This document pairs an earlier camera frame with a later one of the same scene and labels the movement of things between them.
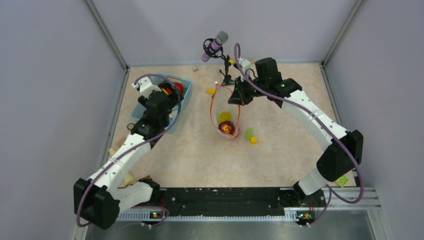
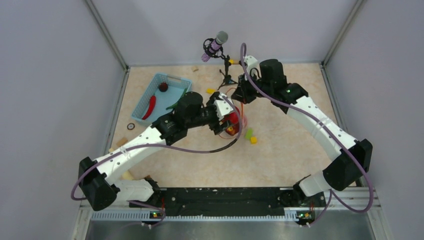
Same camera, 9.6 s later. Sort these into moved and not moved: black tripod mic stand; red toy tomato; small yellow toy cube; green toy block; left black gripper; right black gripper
Moved: left black gripper; red toy tomato
Not moved: green toy block; black tripod mic stand; right black gripper; small yellow toy cube
